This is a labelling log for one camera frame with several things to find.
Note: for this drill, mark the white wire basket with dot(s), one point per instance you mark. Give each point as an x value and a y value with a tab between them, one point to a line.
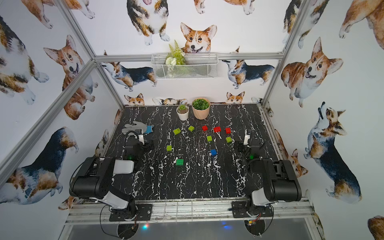
189	66

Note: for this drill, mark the green fern plant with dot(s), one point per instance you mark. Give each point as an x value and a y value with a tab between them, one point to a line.
176	56

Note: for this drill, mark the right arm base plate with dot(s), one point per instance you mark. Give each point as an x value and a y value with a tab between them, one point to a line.
252	209

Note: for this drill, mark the large beige plant pot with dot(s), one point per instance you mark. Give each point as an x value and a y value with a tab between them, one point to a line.
201	108

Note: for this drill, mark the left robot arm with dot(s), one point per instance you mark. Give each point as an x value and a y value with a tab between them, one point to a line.
95	178

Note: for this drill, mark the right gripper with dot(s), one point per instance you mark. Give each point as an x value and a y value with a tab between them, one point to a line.
244	147

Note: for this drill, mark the grey work glove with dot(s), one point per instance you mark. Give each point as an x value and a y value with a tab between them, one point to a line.
138	127

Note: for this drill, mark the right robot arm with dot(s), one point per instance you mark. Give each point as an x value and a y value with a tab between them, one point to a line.
279	182

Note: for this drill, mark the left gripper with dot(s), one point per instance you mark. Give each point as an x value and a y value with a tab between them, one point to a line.
145	144

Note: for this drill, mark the dark green lego brick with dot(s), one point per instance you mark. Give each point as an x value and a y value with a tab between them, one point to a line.
180	162

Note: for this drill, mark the aluminium front rail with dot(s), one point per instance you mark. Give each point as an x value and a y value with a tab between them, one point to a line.
227	209

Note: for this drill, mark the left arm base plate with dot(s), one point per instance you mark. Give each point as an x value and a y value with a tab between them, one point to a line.
141	212

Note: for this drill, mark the small white plant pot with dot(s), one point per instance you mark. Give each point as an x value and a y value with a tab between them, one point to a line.
183	112

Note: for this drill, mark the blue lego brick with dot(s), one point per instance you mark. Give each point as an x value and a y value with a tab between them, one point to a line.
213	152

